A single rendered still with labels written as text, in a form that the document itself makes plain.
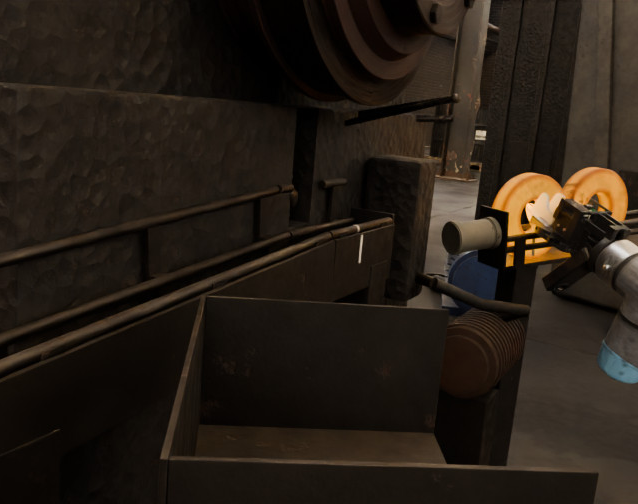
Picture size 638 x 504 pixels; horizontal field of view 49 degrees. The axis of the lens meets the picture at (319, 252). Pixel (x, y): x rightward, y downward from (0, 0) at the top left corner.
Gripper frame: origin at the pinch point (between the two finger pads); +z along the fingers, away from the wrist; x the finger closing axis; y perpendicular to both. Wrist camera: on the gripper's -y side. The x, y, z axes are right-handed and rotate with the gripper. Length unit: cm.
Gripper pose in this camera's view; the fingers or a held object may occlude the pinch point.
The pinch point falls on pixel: (531, 211)
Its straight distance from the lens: 135.8
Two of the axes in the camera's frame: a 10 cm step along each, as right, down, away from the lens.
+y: 2.1, -8.6, -4.7
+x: -9.0, 0.1, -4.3
